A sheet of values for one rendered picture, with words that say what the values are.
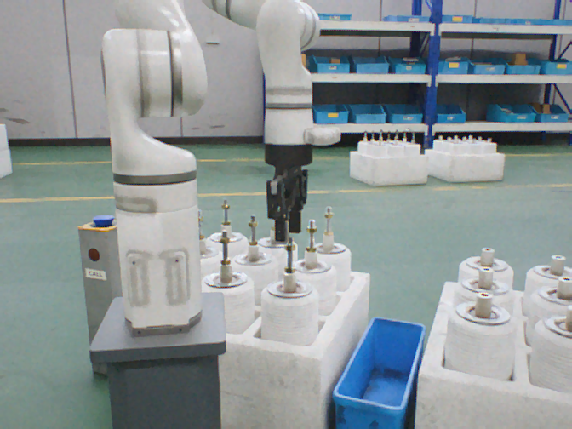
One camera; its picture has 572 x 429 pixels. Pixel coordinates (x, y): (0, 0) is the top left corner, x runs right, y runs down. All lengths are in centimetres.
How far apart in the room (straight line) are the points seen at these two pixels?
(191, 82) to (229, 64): 555
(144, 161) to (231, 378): 44
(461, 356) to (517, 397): 9
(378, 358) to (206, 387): 55
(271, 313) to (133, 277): 30
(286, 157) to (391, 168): 253
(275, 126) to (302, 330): 32
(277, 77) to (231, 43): 537
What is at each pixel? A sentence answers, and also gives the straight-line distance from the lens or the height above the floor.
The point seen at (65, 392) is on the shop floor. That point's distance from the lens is 111.
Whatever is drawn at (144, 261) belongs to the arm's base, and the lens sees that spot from 56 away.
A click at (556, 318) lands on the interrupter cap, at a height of 25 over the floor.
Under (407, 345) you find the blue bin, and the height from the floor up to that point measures 7.
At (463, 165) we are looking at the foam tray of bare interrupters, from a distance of 351.
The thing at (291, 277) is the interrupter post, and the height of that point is 28.
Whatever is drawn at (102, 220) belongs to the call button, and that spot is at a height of 33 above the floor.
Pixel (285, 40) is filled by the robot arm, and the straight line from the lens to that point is 72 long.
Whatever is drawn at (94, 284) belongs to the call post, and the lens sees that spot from 106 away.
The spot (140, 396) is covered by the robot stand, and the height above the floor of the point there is 24.
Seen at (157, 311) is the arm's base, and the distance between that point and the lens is 58.
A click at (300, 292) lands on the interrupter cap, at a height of 25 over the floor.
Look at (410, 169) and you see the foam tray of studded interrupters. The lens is 332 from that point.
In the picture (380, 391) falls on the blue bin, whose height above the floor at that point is 0.
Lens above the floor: 56
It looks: 14 degrees down
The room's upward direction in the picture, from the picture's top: straight up
